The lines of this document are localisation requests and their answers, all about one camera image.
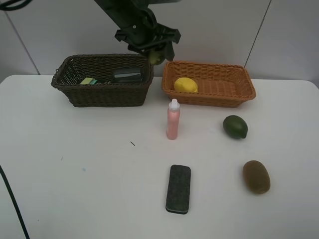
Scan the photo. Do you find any yellow lemon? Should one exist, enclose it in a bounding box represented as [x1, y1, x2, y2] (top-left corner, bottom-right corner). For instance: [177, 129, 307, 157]
[174, 77, 198, 93]

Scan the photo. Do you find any pink bottle white cap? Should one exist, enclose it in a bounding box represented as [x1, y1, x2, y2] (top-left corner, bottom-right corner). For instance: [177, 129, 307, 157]
[166, 99, 180, 140]

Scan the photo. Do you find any grey felt board eraser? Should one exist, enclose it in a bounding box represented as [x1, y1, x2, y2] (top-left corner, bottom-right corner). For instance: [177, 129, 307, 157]
[165, 165, 191, 215]

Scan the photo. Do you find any dark green lime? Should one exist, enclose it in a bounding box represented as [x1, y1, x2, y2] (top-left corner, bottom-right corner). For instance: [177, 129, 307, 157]
[223, 115, 248, 139]

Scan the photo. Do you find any orange wicker basket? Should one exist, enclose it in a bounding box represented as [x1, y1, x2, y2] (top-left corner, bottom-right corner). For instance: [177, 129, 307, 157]
[161, 61, 256, 108]

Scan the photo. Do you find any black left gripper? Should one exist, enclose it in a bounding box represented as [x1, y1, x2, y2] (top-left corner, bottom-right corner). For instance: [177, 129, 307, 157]
[115, 21, 180, 61]

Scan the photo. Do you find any dark brown wicker basket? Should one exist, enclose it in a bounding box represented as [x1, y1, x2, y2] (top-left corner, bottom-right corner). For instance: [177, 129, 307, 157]
[51, 54, 154, 107]

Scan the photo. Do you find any black box in basket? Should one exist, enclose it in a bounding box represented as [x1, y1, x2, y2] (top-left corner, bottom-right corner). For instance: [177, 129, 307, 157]
[112, 68, 143, 84]

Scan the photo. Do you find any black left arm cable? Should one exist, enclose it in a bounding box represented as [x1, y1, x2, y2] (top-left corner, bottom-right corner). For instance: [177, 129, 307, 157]
[0, 164, 31, 239]

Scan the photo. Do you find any brown kiwi fruit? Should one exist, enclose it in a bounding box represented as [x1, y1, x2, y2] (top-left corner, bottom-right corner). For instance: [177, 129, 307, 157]
[243, 160, 271, 194]

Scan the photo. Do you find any halved avocado with pit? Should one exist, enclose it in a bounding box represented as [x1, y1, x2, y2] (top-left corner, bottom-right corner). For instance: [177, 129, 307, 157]
[148, 50, 165, 65]

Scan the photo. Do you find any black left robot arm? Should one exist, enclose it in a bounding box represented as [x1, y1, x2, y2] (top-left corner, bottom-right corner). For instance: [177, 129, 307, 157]
[96, 0, 181, 65]

